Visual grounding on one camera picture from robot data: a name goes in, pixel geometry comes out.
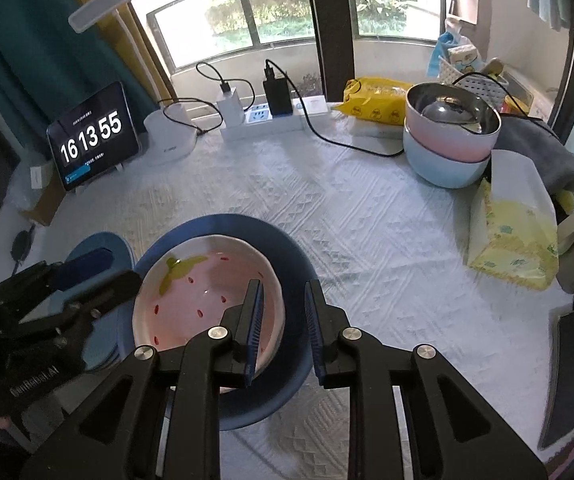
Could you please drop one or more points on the small carton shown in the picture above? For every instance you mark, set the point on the small carton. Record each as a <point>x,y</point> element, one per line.
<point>464,57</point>

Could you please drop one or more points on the black flat object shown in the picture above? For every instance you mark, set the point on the black flat object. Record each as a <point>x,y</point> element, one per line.
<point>567,375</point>

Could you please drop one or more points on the white desk lamp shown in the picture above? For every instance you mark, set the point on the white desk lamp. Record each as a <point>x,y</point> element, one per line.
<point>172,135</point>

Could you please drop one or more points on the stainless steel bowl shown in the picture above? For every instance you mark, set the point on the stainless steel bowl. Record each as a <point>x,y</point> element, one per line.
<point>427,97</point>

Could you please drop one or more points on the grey towel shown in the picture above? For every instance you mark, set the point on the grey towel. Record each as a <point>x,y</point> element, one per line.
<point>532,155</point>

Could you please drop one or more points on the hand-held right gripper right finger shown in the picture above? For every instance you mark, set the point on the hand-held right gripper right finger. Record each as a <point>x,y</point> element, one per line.
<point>313,330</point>

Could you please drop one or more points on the tablet showing clock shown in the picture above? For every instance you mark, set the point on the tablet showing clock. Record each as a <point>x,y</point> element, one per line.
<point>92,135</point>

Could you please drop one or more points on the black round device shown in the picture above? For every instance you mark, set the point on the black round device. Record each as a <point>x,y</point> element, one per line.
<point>22,245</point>

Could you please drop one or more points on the white perforated basket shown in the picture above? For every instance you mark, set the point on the white perforated basket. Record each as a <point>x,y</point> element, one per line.
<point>472,85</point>

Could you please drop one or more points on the blue plastic bag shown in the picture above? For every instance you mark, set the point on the blue plastic bag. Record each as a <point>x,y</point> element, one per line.
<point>449,40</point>

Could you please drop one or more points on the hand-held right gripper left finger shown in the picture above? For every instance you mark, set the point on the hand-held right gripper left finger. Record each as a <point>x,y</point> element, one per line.
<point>253,330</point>

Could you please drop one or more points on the light blue plate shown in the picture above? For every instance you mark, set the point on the light blue plate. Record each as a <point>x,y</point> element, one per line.
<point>99,245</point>

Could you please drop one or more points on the white charger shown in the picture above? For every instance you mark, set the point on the white charger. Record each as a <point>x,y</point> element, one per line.
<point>229,105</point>

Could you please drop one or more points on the dark window frame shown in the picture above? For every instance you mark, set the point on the dark window frame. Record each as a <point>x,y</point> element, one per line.
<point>329,25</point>

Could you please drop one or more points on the teal curtain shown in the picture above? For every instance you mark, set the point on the teal curtain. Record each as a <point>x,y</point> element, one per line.
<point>27,25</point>

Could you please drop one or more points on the white textured tablecloth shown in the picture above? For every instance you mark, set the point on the white textured tablecloth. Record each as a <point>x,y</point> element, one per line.
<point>367,210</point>

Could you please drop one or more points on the pink strawberry print bowl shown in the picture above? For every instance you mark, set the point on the pink strawberry print bowl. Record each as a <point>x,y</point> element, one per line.
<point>207,300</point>

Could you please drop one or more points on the large blue bowl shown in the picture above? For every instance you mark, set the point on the large blue bowl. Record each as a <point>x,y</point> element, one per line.
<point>287,260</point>

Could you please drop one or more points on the yellow tissue pack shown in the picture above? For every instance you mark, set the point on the yellow tissue pack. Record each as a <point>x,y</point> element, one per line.
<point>512,240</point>

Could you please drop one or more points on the cardboard box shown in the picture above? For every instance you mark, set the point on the cardboard box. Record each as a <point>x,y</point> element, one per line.
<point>42,205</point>

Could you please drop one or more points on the small white box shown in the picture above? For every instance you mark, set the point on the small white box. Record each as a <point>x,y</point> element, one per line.
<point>37,176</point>

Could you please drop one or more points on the yellow packet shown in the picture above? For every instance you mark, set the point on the yellow packet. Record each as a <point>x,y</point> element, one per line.
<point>377,100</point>

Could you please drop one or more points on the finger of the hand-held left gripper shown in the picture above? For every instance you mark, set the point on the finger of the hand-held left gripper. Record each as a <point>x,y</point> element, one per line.
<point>87,265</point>
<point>117,290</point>

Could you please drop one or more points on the balcony railing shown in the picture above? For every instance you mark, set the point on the balcony railing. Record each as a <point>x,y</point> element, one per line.
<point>244,10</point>

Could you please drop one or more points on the white power strip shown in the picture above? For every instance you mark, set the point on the white power strip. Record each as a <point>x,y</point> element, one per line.
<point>287,122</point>

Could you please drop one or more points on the black charger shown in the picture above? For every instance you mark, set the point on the black charger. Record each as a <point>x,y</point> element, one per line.
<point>278,95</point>

